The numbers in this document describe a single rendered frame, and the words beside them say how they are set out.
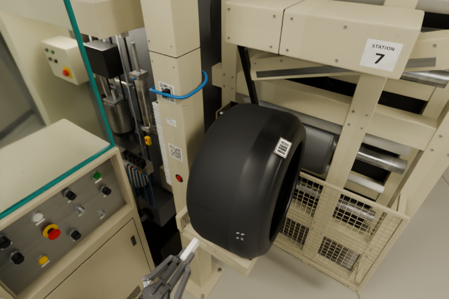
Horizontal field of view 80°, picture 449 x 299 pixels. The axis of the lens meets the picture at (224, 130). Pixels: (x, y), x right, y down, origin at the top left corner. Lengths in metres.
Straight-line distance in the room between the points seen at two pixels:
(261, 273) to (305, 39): 1.71
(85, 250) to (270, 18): 1.18
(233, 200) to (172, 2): 0.61
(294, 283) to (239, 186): 1.48
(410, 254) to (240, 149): 2.04
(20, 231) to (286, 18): 1.14
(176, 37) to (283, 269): 1.82
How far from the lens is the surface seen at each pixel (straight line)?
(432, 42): 1.04
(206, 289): 2.13
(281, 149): 0.84
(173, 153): 1.18
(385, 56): 0.91
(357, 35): 0.90
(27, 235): 1.22
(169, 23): 0.88
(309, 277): 2.26
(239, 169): 0.82
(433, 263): 2.71
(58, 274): 1.36
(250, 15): 1.01
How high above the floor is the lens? 1.98
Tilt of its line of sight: 37 degrees down
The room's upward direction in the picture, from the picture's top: straight up
